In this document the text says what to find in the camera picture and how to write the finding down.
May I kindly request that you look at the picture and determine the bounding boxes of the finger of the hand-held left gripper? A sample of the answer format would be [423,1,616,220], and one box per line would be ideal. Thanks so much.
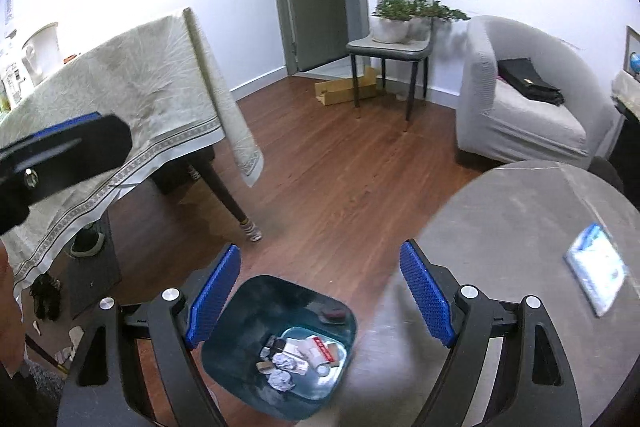
[0,112,133,238]

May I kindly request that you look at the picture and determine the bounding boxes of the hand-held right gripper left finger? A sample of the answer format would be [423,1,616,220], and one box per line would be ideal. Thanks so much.
[56,243,242,427]

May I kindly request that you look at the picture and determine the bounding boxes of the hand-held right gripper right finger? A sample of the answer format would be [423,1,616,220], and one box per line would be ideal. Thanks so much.
[399,238,583,427]

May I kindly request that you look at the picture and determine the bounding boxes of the dark teal trash bin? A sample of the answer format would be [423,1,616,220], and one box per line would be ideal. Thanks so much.
[201,274,358,420]

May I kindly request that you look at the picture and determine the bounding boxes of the person's left forearm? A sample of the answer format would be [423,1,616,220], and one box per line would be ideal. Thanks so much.
[0,239,26,378]

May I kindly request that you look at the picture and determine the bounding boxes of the beige patterned tablecloth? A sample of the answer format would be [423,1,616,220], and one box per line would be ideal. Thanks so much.
[0,7,265,308]

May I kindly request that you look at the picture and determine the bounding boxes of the white jug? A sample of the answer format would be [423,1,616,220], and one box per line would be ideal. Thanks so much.
[22,23,63,85]

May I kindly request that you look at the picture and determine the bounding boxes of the grey shoe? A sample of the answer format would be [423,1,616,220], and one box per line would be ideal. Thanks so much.
[70,222,108,258]

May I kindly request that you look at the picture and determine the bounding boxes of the black shoes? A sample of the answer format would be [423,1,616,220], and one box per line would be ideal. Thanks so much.
[30,274,63,320]

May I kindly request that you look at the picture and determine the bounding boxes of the blue white tissue pack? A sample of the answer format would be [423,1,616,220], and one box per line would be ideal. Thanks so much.
[564,223,628,318]

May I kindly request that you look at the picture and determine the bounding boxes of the grey armchair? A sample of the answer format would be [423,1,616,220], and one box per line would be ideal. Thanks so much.
[455,15,618,170]

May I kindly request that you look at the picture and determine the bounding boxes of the flat cardboard box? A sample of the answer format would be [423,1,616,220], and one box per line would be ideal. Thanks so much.
[314,67,381,106]

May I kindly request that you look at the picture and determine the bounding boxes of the black handbag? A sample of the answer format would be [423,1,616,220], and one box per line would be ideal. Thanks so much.
[496,57,566,106]

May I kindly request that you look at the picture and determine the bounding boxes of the grey dining chair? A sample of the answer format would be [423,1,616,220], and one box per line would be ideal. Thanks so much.
[346,0,435,132]

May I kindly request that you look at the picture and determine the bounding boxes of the potted green plant white pot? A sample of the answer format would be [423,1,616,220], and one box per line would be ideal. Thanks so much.
[371,0,418,44]
[407,0,472,38]

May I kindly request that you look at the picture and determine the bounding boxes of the grey picture frame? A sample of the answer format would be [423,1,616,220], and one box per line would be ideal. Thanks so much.
[625,25,640,72]

